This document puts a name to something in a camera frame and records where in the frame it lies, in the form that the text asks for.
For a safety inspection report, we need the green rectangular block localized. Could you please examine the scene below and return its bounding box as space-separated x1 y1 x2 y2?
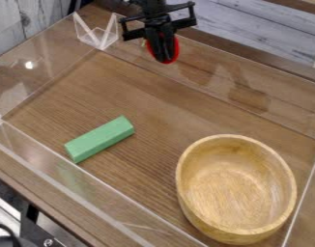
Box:
64 116 134 163

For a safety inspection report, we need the wooden bowl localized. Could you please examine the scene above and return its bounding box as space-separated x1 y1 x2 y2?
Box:
175 134 297 245

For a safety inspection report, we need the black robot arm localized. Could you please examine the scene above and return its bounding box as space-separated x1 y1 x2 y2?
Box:
119 0 197 64

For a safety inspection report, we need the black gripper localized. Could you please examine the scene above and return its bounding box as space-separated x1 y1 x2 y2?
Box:
119 0 197 62

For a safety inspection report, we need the black metal table frame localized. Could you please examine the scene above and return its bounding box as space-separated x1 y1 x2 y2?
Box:
18 204 79 247

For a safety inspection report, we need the black cable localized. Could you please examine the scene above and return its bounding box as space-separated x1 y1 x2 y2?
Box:
0 221 22 247

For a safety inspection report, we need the clear acrylic tray wall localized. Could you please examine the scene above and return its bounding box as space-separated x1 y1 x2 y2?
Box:
0 110 207 247

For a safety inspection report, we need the clear acrylic corner bracket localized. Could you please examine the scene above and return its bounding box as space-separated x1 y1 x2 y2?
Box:
72 13 119 51

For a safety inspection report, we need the red toy strawberry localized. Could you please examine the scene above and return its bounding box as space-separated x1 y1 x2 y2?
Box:
146 37 179 65

